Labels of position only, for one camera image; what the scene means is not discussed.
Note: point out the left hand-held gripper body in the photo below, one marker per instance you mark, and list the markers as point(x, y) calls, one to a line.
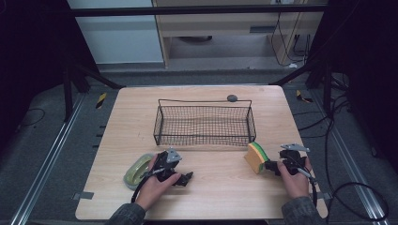
point(165, 164)

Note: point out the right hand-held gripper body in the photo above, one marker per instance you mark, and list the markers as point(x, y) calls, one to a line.
point(294, 161)

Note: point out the green and yellow sponge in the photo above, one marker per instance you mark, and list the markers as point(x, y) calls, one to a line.
point(255, 157)

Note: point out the person's right hand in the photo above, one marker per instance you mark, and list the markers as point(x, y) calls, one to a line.
point(295, 186)

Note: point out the person's left hand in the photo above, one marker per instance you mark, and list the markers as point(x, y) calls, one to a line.
point(153, 192)

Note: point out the grey tape piece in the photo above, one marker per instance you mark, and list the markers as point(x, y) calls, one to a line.
point(83, 195)
point(325, 196)

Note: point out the yellow and black tape strip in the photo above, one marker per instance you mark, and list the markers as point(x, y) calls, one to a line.
point(303, 97)
point(101, 100)

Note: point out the black metal stand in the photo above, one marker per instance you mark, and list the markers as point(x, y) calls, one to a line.
point(67, 93)
point(327, 87)

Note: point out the black curtain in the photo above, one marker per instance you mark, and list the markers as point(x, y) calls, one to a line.
point(369, 78)
point(28, 62)

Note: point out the white cabinet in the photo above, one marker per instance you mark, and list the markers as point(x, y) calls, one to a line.
point(119, 37)

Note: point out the aluminium floor rail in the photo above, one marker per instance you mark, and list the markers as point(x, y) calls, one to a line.
point(353, 162)
point(43, 162)

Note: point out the black horizontal frame bar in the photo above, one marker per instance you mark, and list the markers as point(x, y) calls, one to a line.
point(187, 10)

